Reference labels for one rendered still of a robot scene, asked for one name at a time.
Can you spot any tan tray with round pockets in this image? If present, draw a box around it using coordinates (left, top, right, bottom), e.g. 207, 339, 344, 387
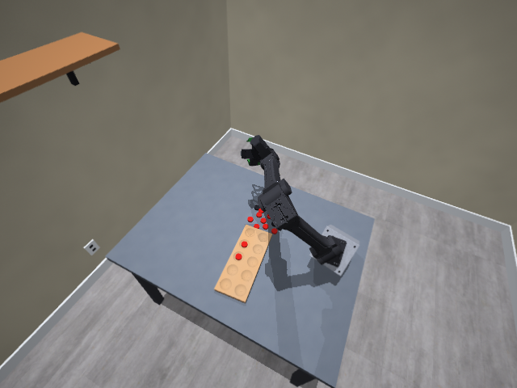
214, 225, 272, 303

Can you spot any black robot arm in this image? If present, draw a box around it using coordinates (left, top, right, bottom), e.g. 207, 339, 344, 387
241, 135, 347, 267

